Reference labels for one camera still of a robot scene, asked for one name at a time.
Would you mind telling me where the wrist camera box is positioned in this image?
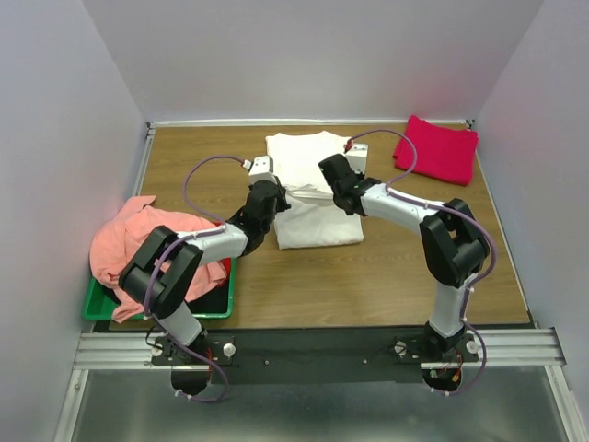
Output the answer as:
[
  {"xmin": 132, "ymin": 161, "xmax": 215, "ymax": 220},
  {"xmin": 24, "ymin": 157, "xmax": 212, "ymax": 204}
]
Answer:
[
  {"xmin": 344, "ymin": 143, "xmax": 368, "ymax": 175},
  {"xmin": 241, "ymin": 156, "xmax": 278, "ymax": 185}
]

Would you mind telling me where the green plastic bin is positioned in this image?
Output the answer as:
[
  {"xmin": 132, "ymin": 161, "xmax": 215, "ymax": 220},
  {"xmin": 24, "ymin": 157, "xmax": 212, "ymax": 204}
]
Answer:
[{"xmin": 82, "ymin": 259, "xmax": 237, "ymax": 321}]

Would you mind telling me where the aluminium table edge rail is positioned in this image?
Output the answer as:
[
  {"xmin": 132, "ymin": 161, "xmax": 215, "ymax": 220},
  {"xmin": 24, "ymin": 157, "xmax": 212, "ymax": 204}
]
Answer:
[{"xmin": 131, "ymin": 122, "xmax": 156, "ymax": 196}]

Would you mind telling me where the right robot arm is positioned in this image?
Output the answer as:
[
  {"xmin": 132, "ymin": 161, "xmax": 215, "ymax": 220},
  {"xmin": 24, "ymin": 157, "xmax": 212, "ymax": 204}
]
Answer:
[{"xmin": 318, "ymin": 154, "xmax": 491, "ymax": 361}]

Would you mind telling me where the salmon pink t-shirt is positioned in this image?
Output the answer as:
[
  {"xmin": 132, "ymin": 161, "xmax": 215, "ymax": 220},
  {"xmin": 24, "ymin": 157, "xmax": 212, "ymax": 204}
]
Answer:
[{"xmin": 89, "ymin": 195, "xmax": 225, "ymax": 323}]

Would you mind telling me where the aluminium front frame rail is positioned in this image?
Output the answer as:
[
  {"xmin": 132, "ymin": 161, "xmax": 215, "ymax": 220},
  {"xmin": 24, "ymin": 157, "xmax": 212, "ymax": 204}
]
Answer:
[{"xmin": 73, "ymin": 332, "xmax": 208, "ymax": 371}]

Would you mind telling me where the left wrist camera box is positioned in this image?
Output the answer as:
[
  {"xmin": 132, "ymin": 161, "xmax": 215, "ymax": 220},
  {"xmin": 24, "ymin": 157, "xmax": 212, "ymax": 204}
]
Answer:
[{"xmin": 241, "ymin": 156, "xmax": 278, "ymax": 185}]

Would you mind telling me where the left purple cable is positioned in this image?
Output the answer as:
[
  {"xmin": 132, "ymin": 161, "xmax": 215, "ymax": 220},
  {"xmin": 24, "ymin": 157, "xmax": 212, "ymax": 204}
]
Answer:
[{"xmin": 143, "ymin": 155, "xmax": 252, "ymax": 323}]

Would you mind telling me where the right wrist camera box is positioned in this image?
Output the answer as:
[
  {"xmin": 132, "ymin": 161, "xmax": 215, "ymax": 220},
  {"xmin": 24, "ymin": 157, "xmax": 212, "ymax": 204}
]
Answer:
[{"xmin": 344, "ymin": 143, "xmax": 368, "ymax": 175}]

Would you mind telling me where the white printed t-shirt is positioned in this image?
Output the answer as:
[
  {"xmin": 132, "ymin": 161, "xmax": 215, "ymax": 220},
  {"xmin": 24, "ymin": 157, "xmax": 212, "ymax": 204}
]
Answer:
[{"xmin": 266, "ymin": 131, "xmax": 364, "ymax": 250}]

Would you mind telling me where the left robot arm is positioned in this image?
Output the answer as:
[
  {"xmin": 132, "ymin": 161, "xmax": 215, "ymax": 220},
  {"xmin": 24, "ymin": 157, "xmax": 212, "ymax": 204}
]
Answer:
[{"xmin": 119, "ymin": 180, "xmax": 290, "ymax": 364}]

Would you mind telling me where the red t-shirt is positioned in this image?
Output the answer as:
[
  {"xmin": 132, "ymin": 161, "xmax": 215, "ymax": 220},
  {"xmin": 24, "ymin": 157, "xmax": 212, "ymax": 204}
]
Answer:
[{"xmin": 218, "ymin": 258, "xmax": 232, "ymax": 286}]

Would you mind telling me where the folded magenta t-shirt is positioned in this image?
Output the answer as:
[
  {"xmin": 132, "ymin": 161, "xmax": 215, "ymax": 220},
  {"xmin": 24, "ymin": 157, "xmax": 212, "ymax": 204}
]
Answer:
[{"xmin": 404, "ymin": 115, "xmax": 479, "ymax": 186}]

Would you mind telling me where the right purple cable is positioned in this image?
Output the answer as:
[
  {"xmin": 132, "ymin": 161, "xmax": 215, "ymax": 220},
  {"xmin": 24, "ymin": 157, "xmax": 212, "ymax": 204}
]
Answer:
[{"xmin": 344, "ymin": 128, "xmax": 499, "ymax": 332}]

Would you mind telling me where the purple cable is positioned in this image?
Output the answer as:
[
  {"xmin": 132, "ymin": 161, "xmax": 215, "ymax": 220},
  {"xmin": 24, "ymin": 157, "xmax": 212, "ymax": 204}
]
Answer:
[
  {"xmin": 344, "ymin": 128, "xmax": 499, "ymax": 332},
  {"xmin": 143, "ymin": 155, "xmax": 252, "ymax": 323}
]

